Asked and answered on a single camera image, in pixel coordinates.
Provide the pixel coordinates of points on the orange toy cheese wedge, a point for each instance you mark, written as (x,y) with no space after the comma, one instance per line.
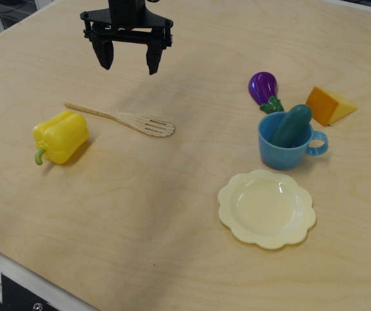
(327,106)

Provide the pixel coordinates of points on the wooden slotted spatula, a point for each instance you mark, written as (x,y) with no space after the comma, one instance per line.
(147,125)

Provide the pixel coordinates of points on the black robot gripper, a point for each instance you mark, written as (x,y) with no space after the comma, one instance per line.
(130,22)

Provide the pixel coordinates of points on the green toy cucumber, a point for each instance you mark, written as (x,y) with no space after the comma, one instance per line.
(291,126)

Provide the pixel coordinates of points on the black corner bracket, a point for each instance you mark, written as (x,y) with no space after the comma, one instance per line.
(16,297)

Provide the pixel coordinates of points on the pale yellow scalloped plate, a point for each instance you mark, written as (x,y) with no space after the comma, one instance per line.
(267,209)

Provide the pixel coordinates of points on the aluminium table frame rail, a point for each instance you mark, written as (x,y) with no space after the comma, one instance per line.
(59,298)

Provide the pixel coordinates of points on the yellow toy bell pepper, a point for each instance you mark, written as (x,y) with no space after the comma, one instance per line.
(58,138)

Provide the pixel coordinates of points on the purple toy eggplant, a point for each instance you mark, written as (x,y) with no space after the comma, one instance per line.
(263,88)

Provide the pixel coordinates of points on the blue plastic cup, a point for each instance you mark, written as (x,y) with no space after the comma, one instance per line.
(309,143)

